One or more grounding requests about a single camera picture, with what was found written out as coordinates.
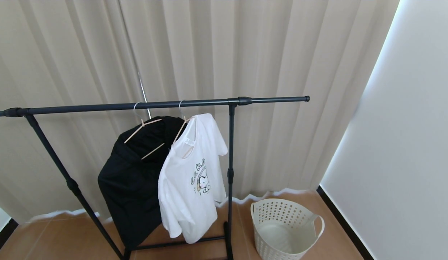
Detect pink clothes hanger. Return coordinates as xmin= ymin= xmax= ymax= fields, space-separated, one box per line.
xmin=124 ymin=102 xmax=165 ymax=160
xmin=172 ymin=100 xmax=195 ymax=159

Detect white printed garment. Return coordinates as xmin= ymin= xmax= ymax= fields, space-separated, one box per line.
xmin=158 ymin=113 xmax=229 ymax=244

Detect black shorts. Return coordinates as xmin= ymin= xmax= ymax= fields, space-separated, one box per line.
xmin=98 ymin=116 xmax=188 ymax=250

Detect white laundry basket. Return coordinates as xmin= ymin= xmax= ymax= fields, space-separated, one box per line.
xmin=250 ymin=198 xmax=326 ymax=260

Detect black clothes rack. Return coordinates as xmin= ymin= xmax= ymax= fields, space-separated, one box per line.
xmin=0 ymin=96 xmax=310 ymax=260

